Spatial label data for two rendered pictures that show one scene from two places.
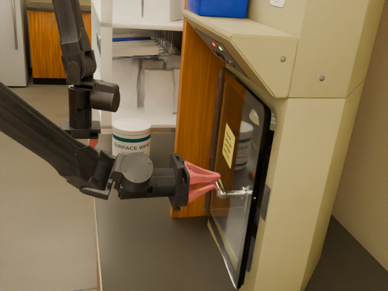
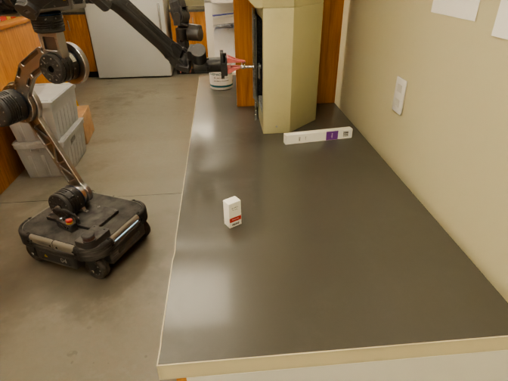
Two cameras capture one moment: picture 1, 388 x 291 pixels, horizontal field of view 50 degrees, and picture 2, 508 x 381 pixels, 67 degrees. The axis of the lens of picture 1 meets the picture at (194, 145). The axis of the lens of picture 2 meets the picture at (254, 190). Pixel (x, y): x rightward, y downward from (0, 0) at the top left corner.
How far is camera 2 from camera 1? 0.90 m
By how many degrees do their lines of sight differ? 13
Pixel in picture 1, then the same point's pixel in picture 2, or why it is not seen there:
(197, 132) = (246, 51)
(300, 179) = (277, 54)
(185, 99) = (236, 29)
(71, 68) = (175, 17)
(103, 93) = (193, 29)
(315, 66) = not seen: outside the picture
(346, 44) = not seen: outside the picture
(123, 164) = (191, 48)
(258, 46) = not seen: outside the picture
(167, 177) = (216, 60)
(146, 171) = (202, 51)
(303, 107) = (271, 13)
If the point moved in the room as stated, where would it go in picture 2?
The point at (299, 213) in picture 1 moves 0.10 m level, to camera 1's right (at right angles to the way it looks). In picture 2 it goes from (280, 74) to (307, 75)
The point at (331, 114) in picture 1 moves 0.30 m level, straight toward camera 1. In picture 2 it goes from (288, 17) to (243, 27)
